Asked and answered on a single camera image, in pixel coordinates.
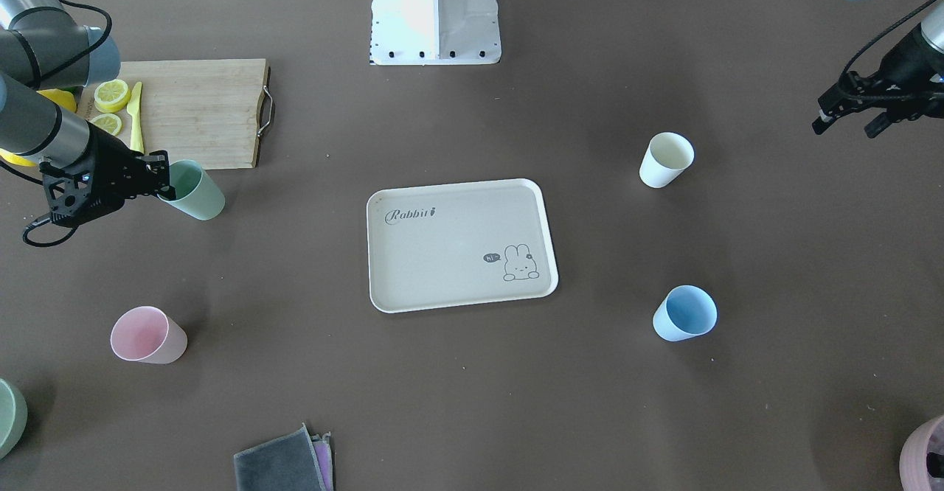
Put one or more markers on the pink cup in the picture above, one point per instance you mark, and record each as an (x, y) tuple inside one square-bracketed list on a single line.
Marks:
[(147, 335)]

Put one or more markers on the mint green cup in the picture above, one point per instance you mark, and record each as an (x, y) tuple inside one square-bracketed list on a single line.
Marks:
[(196, 194)]

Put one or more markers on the purple cloth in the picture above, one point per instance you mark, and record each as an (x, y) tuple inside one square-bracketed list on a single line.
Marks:
[(323, 451)]

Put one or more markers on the cream white cup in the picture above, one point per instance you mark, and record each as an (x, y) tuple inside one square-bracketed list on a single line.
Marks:
[(667, 156)]

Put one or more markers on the pink mixing bowl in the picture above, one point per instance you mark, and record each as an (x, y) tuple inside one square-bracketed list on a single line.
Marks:
[(920, 464)]

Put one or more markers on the grey folded cloth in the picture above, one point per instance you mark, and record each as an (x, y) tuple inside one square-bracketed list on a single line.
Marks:
[(285, 463)]

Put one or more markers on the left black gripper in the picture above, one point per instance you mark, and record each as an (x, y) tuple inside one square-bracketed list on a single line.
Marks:
[(901, 61)]

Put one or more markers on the cream rabbit tray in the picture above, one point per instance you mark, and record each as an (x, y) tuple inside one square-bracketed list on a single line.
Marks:
[(453, 245)]

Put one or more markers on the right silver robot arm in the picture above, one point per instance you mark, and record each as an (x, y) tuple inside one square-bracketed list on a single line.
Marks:
[(42, 47)]

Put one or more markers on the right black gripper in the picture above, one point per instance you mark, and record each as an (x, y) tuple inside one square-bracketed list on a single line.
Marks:
[(109, 157)]

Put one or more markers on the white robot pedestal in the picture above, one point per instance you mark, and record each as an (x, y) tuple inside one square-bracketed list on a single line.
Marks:
[(434, 32)]

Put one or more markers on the lemon half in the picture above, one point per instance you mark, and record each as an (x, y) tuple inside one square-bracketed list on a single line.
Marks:
[(112, 96), (110, 123)]

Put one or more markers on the yellow lemon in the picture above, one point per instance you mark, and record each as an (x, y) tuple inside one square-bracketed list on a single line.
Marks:
[(14, 159), (63, 98)]

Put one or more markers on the light blue cup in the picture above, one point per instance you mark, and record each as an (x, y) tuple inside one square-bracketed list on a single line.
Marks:
[(686, 312)]

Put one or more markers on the bamboo cutting board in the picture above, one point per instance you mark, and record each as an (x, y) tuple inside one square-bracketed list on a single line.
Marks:
[(204, 110)]

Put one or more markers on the yellow plastic knife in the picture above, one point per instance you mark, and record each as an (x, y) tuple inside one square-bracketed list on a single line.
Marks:
[(136, 142)]

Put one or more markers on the mint green bowl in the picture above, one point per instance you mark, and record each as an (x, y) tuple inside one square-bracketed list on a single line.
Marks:
[(14, 415)]

